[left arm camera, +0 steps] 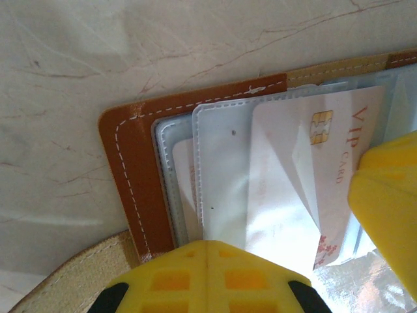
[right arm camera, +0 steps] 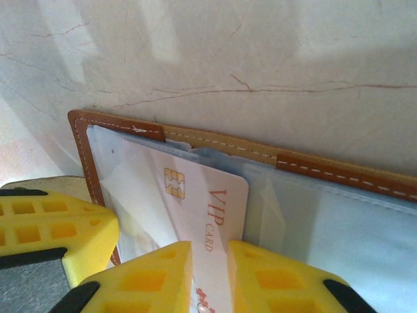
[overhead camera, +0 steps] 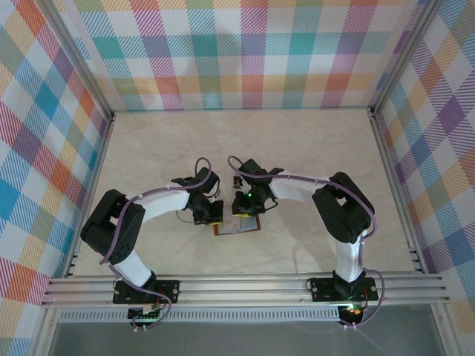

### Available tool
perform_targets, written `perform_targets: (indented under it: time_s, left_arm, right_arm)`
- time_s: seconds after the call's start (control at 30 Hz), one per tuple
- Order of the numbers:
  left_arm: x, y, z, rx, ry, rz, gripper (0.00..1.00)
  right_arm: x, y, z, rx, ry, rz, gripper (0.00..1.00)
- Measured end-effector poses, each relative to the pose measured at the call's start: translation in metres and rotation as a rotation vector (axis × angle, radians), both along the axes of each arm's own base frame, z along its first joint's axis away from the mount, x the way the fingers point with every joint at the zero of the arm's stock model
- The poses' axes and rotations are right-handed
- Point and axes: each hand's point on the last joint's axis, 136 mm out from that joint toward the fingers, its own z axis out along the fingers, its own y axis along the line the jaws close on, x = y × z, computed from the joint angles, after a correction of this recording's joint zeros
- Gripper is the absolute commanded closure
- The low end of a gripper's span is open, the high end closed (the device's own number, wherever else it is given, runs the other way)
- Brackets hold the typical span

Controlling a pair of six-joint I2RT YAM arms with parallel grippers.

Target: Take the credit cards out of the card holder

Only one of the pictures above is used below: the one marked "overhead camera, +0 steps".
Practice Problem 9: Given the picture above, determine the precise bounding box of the brown leather card holder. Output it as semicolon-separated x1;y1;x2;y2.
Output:
213;214;261;237

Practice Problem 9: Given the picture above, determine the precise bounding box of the white patterned credit card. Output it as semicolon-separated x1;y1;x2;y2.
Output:
219;217;242;235

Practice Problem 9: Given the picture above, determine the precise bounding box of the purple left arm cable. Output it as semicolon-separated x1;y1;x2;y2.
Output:
99;156;214;331

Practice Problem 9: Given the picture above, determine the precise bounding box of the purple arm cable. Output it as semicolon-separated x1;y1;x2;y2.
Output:
226;154;387;331
99;156;214;331

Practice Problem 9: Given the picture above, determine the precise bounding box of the wide aluminium mounting rail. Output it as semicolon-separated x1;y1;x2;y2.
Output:
39;271;452;309

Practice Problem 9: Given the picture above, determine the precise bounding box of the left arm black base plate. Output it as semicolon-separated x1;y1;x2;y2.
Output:
112;279;181;306

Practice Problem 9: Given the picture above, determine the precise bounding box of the slotted grey cable duct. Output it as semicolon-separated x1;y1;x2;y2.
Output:
57;307;341;324

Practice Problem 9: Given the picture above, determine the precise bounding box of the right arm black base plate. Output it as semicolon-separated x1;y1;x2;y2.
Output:
309;276;380;302

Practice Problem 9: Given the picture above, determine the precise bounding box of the aluminium side rail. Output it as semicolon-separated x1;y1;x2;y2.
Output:
368;106;428;274
62;111;117;280

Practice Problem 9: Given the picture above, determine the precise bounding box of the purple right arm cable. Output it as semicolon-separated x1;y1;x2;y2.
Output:
226;154;387;331

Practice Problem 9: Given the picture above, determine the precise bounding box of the aluminium frame post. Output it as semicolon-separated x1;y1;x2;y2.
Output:
41;0;115;125
370;0;443;114

